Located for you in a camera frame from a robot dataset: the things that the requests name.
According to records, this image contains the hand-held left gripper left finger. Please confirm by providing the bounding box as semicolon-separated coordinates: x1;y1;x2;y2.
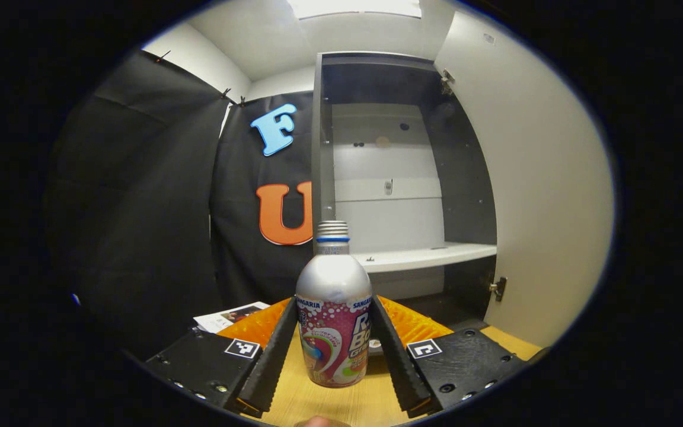
143;297;299;419

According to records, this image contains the white cover book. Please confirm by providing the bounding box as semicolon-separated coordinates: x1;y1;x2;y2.
193;301;271;334

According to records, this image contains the black backdrop cloth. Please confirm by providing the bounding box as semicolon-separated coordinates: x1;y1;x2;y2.
45;50;318;362

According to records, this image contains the white cabinet shelf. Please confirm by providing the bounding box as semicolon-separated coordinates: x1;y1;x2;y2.
350;242;497;273

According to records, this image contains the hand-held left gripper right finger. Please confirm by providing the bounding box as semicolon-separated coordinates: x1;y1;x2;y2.
368;295;547;419

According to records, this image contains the dark grey cabinet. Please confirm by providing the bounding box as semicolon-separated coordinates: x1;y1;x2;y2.
311;52;499;333

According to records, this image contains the silver bottle with pink label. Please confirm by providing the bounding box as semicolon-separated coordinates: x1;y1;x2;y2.
295;221;373;388

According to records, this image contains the grey cabinet door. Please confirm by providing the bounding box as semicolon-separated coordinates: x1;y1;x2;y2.
433;9;615;350

